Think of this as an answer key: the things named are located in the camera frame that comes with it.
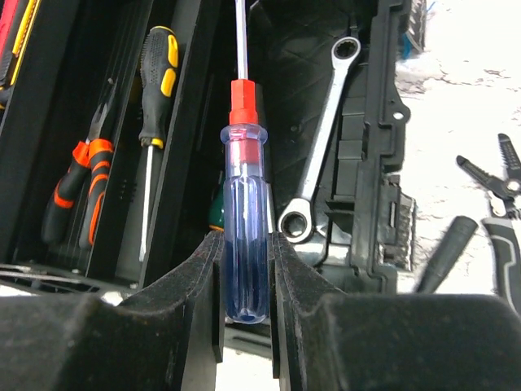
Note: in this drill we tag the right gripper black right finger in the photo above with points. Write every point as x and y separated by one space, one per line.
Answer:
326 339

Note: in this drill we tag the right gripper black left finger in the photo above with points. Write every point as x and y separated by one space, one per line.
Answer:
168 336

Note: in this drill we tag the blue clear-handled screwdriver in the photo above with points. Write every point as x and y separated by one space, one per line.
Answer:
245 263

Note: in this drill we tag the ratchet wrench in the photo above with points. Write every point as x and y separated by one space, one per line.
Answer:
344 54

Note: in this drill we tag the green stubby screwdriver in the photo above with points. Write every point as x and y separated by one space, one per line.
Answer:
216 211

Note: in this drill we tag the orange black pliers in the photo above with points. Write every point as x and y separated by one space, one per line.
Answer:
91 160

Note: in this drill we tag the black plastic toolbox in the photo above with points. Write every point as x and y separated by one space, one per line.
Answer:
75 47

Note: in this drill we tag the yellow utility knife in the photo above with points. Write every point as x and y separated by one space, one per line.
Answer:
17 40

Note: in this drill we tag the black yellow flat screwdriver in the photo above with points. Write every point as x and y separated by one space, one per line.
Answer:
158 70

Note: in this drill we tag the grey black handled tool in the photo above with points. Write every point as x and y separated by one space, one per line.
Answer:
504 235

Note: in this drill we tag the black yellow wire stripper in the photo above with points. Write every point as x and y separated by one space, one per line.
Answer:
503 193

